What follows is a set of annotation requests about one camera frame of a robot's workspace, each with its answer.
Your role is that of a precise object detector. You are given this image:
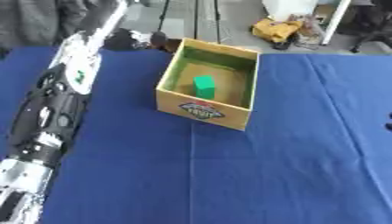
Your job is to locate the black office chair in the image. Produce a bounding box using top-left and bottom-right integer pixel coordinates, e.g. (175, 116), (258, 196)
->
(347, 0), (392, 54)

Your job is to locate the yellow bag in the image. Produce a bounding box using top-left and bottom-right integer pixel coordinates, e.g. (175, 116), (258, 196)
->
(251, 17), (304, 45)

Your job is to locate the tan cardboard box green inside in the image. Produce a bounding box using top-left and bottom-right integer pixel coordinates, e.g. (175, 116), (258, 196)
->
(154, 37), (263, 131)

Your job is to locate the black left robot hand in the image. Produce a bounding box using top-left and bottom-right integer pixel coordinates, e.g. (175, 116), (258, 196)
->
(102, 27), (184, 54)

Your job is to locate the green rectangular block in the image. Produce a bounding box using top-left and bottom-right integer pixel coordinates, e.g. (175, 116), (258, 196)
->
(191, 74), (218, 101)

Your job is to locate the brown bag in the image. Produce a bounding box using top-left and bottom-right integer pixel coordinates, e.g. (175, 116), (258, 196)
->
(292, 13), (325, 50)

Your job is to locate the black tripod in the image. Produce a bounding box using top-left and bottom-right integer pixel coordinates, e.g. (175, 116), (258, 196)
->
(154, 0), (224, 45)

